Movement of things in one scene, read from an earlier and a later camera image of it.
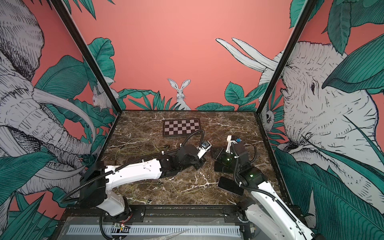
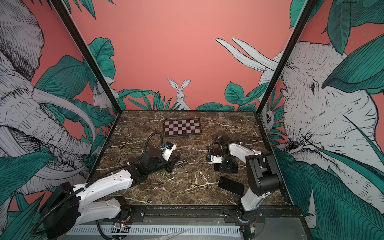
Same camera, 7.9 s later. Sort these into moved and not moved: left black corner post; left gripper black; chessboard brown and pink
Moved: left gripper black
Not moved: left black corner post; chessboard brown and pink
